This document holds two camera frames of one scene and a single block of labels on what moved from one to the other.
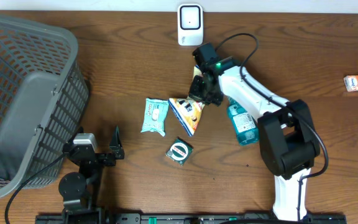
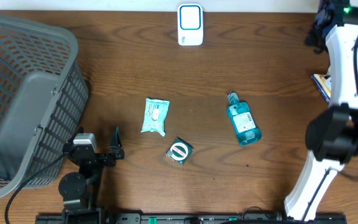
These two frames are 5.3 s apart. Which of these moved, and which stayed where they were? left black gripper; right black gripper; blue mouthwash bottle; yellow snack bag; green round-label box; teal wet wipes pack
Moved: yellow snack bag; right black gripper
Stayed: teal wet wipes pack; green round-label box; blue mouthwash bottle; left black gripper
